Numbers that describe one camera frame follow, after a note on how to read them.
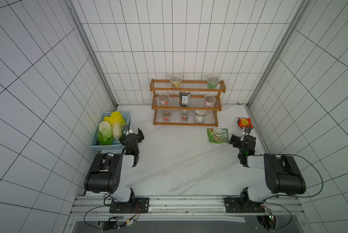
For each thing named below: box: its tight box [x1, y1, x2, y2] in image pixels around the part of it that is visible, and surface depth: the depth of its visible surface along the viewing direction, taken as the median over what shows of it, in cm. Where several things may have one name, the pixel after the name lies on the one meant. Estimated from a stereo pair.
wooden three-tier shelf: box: [149, 78, 227, 127], surface depth 102 cm
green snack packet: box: [206, 128, 230, 144], surface depth 102 cm
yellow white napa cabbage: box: [104, 111, 127, 140], surface depth 102 cm
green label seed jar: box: [207, 75, 220, 89], surface depth 89 cm
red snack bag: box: [237, 117, 254, 130], surface depth 103 cm
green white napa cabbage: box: [97, 120, 114, 145], surface depth 94 cm
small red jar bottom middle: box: [180, 109, 190, 122], surface depth 106 cm
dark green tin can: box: [179, 90, 192, 108], surface depth 94 cm
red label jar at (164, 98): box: [158, 93, 170, 107], surface depth 99 cm
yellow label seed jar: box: [169, 74, 183, 89], surface depth 89 cm
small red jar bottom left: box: [161, 109, 172, 122], surface depth 108 cm
